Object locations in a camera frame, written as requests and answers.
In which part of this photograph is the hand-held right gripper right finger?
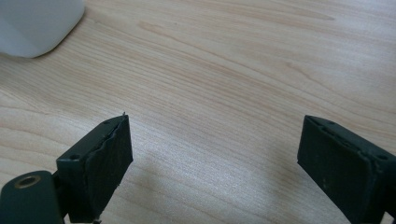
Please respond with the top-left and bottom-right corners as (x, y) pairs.
(296, 114), (396, 224)

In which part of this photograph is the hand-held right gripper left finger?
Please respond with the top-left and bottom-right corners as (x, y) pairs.
(55, 112), (134, 224)

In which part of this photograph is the white plastic bin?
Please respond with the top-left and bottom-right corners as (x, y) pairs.
(0, 0), (86, 60)

